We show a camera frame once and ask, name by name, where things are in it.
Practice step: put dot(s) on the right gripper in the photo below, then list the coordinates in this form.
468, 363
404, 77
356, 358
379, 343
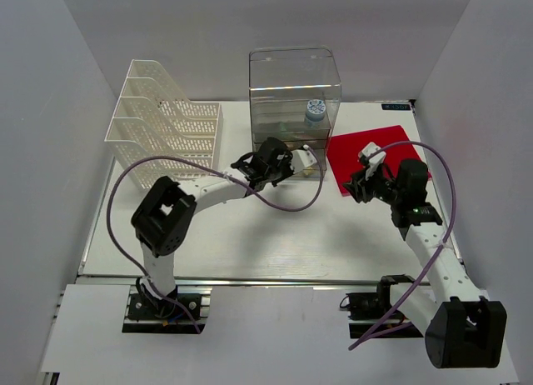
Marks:
360, 187

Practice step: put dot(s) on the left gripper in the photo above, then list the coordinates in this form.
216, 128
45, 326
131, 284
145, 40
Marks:
286, 159

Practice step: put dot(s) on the blue cleaning gel jar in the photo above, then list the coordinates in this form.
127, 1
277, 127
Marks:
315, 113

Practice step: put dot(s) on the clear acrylic drawer organizer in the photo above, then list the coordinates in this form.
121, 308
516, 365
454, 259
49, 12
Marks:
281, 82

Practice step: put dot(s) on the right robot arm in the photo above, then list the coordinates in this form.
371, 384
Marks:
461, 327

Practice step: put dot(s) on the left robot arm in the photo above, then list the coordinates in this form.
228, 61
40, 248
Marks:
164, 216

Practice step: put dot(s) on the dark label sticker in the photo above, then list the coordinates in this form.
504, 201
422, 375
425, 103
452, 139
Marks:
396, 106

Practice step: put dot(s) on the white plastic file rack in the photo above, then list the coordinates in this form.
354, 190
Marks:
153, 116

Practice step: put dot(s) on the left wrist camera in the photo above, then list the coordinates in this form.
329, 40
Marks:
302, 159

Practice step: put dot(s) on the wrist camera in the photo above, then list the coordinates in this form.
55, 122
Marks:
302, 159
371, 157

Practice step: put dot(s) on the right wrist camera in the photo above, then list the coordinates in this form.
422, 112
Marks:
371, 157

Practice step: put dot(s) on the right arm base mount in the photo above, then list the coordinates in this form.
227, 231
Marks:
365, 308

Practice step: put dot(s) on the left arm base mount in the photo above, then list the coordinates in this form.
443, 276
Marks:
140, 316

